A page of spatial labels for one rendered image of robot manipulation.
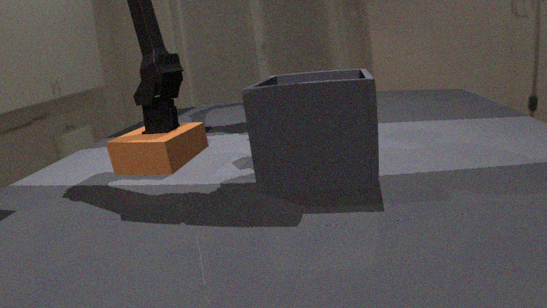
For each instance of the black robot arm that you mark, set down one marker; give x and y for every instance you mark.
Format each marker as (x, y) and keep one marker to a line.
(160, 72)

